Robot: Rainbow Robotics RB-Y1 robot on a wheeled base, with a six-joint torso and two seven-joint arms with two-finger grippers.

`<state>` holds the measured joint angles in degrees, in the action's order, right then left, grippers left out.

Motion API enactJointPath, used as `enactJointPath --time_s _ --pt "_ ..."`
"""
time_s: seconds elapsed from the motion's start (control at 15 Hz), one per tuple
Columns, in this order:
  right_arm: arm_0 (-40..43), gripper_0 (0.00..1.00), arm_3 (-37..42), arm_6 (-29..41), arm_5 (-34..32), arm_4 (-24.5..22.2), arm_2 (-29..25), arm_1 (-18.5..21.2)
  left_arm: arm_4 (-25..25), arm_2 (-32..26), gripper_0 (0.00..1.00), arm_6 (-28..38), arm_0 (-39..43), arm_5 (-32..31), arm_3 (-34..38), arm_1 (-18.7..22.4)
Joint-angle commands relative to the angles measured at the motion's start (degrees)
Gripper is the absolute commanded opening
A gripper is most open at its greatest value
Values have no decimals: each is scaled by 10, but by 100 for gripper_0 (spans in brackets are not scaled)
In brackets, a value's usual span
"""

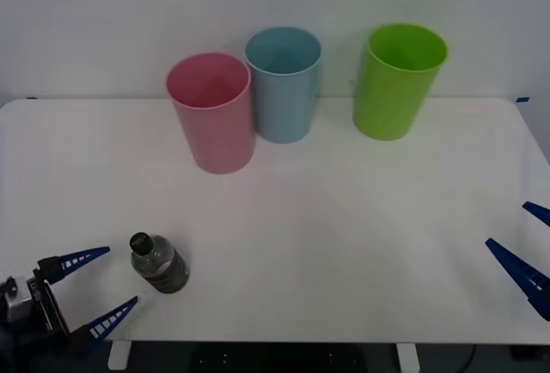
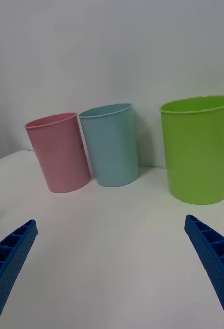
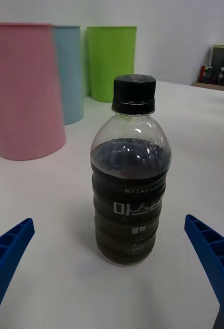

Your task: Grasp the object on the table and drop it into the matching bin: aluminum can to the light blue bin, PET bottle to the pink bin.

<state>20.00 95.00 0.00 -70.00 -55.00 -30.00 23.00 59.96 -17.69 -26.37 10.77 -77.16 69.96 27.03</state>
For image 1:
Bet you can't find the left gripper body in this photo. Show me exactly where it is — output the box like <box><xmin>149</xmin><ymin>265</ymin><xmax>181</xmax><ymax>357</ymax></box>
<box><xmin>12</xmin><ymin>267</ymin><xmax>79</xmax><ymax>373</ymax></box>

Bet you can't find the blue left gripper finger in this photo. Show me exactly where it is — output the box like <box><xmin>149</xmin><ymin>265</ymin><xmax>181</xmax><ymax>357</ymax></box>
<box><xmin>70</xmin><ymin>295</ymin><xmax>139</xmax><ymax>360</ymax></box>
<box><xmin>36</xmin><ymin>246</ymin><xmax>111</xmax><ymax>286</ymax></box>

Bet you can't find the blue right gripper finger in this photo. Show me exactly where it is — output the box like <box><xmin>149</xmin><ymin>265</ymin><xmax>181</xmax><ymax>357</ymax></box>
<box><xmin>521</xmin><ymin>200</ymin><xmax>550</xmax><ymax>228</ymax></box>
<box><xmin>485</xmin><ymin>237</ymin><xmax>550</xmax><ymax>321</ymax></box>

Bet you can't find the small clear bottle black label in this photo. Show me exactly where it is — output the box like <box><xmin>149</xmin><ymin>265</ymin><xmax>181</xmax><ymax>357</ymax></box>
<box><xmin>128</xmin><ymin>231</ymin><xmax>191</xmax><ymax>295</ymax></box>

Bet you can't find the white table leg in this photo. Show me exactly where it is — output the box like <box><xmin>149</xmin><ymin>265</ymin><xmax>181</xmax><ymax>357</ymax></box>
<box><xmin>107</xmin><ymin>340</ymin><xmax>132</xmax><ymax>370</ymax></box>
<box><xmin>394</xmin><ymin>342</ymin><xmax>420</xmax><ymax>373</ymax></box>

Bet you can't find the pink plastic bin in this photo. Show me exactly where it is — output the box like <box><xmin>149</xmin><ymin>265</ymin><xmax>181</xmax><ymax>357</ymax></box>
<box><xmin>165</xmin><ymin>51</ymin><xmax>258</xmax><ymax>175</ymax></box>

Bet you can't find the green plastic bin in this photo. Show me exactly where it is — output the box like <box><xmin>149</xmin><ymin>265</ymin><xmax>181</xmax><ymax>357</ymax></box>
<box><xmin>351</xmin><ymin>21</ymin><xmax>449</xmax><ymax>142</ymax></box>

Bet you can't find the pale blue plastic bin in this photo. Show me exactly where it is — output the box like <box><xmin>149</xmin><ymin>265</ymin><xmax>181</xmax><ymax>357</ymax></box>
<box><xmin>244</xmin><ymin>26</ymin><xmax>323</xmax><ymax>144</ymax></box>

